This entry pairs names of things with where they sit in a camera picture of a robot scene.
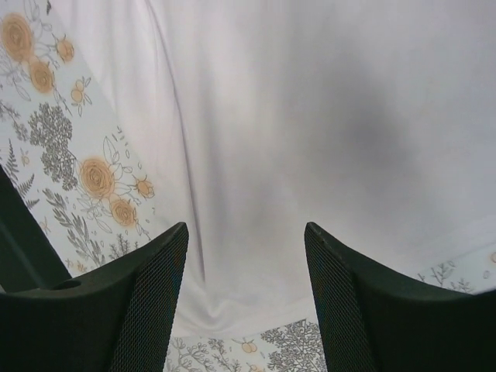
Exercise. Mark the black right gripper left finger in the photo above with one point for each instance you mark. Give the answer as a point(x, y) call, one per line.
point(117, 317)

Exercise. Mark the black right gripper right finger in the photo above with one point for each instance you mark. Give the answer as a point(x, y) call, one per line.
point(372, 318)

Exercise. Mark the white t-shirt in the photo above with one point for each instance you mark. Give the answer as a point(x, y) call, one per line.
point(374, 119)

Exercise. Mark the floral patterned tablecloth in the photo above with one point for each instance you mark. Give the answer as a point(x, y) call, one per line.
point(65, 150)

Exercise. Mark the black table edge rail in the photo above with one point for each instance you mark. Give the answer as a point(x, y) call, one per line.
point(28, 260)

